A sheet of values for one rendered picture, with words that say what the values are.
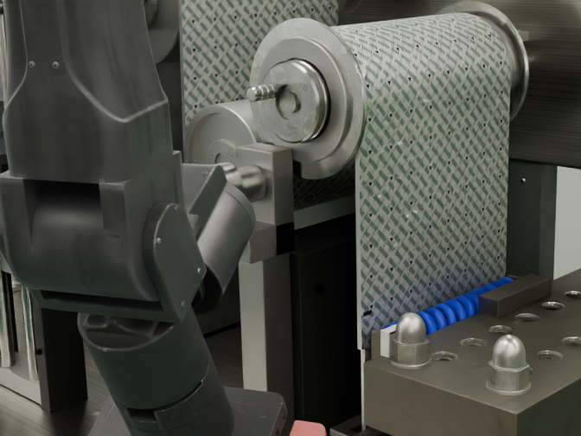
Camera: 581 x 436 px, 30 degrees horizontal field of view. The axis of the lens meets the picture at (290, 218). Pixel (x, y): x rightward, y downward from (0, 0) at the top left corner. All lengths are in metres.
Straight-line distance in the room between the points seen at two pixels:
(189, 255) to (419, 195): 0.55
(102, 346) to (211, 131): 0.59
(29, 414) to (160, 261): 0.75
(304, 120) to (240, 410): 0.41
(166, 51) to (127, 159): 0.69
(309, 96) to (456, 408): 0.30
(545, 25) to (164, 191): 0.78
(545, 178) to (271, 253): 0.39
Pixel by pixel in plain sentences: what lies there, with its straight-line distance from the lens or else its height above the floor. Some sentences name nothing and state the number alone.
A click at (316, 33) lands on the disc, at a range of 0.98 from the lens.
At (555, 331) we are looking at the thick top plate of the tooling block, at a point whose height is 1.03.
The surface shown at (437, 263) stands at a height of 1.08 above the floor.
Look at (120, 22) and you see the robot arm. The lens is 0.48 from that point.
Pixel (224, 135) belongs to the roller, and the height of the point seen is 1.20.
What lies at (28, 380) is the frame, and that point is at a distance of 1.26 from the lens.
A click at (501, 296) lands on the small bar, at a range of 1.09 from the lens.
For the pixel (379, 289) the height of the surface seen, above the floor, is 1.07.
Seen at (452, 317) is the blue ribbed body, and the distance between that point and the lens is 1.07.
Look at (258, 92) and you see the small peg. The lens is 0.98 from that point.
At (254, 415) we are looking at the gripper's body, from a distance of 0.62.
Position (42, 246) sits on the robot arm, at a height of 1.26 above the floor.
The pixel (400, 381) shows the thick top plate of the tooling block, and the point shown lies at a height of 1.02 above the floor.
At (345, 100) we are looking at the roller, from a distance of 0.96.
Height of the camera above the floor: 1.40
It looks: 15 degrees down
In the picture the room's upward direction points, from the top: 2 degrees counter-clockwise
